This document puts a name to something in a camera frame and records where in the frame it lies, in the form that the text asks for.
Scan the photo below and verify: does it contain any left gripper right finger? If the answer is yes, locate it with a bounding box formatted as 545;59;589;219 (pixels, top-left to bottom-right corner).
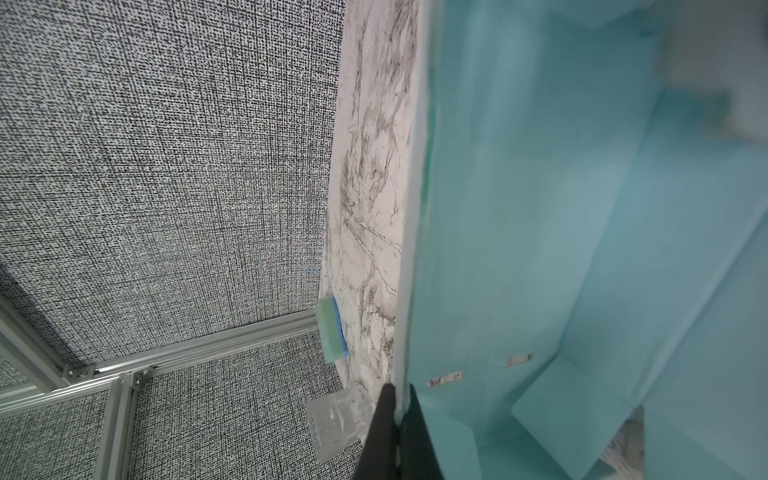
399;385;444;480

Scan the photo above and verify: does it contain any light blue paper box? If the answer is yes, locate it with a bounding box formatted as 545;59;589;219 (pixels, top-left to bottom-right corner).
395;1;767;479

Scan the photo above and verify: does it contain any teal sponge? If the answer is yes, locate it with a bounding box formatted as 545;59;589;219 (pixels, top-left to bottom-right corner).
315;296;349;364

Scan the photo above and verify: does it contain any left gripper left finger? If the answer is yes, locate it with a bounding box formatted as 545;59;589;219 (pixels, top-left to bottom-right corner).
353;383;398;480

